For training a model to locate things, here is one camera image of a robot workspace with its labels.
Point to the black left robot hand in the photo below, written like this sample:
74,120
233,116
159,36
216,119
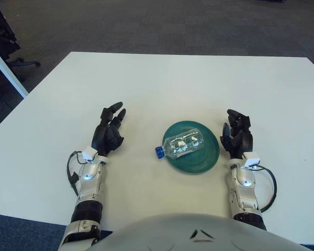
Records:
103,138

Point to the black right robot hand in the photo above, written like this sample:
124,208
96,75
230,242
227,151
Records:
243,141

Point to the clear bottle with blue cap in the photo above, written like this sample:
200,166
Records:
183,145

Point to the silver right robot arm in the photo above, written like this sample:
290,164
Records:
243,191

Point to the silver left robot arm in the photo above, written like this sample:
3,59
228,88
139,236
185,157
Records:
90,188

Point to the green round plate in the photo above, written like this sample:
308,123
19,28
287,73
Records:
204,162

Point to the white right wrist connector box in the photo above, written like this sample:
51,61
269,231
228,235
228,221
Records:
251,159

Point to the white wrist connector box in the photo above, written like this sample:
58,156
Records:
89,153
251,159

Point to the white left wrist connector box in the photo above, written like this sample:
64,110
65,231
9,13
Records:
89,153

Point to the grey robot torso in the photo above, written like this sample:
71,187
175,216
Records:
199,235

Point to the white side table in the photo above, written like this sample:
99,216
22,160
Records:
4,68

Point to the black office chair base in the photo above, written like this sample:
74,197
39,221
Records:
4,34

